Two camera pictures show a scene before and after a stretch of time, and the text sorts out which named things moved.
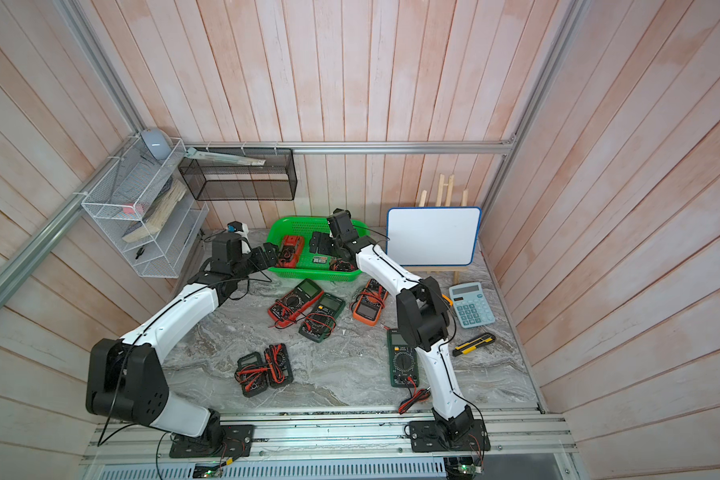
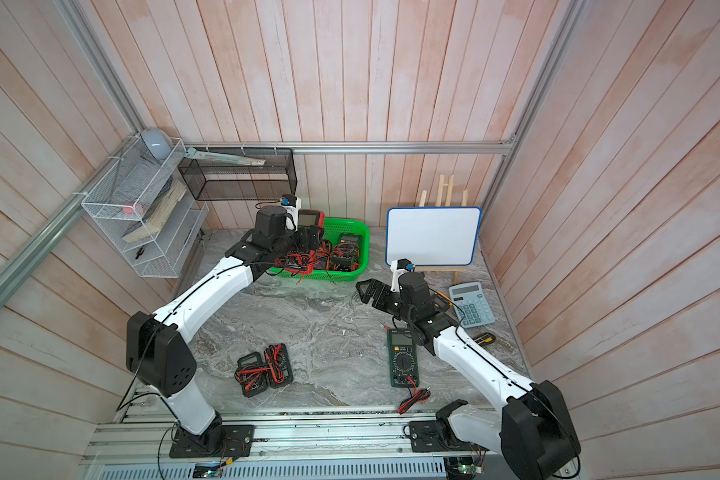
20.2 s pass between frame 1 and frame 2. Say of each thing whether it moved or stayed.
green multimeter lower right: stayed
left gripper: moved
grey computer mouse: stayed
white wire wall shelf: stayed
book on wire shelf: stayed
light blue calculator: stayed
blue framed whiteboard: stayed
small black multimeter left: stayed
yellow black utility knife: stayed
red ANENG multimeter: moved
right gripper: moved
